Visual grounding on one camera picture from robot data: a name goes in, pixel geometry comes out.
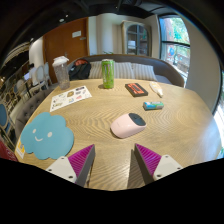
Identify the green drink can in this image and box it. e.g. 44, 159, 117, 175
101, 58, 116, 90

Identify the black backpack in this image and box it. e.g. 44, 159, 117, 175
68, 58, 92, 81

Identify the glass-door cabinet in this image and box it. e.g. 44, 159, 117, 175
121, 20, 152, 57

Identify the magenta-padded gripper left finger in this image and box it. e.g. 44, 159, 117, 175
45, 143, 96, 188

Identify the blue upholstered chair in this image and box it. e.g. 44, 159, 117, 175
0, 101, 16, 148

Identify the brown wooden door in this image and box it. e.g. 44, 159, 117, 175
43, 17, 90, 84

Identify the grey curved sofa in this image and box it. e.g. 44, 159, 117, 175
68, 53, 185, 88

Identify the group of white chairs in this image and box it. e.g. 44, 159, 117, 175
28, 61, 53, 90

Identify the clear shaker bottle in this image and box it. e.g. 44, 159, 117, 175
52, 55, 71, 91

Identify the large window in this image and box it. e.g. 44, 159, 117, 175
158, 14, 191, 80

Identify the black box with orange print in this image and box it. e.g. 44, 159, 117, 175
124, 82, 149, 98

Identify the blue cloud-shaped mouse pad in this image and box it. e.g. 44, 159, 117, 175
20, 111, 75, 161

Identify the pink computer mouse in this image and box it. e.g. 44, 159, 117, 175
110, 112, 148, 139

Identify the white tube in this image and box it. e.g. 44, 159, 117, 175
148, 81, 164, 98

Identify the yellow card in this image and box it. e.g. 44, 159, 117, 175
14, 139, 27, 160

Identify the person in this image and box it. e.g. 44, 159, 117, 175
27, 63, 38, 82

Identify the small green-blue pack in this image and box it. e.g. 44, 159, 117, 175
142, 101, 165, 111

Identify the white sticker sheet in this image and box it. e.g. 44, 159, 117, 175
49, 85, 93, 113

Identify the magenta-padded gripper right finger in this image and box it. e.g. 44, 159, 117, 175
134, 143, 184, 185

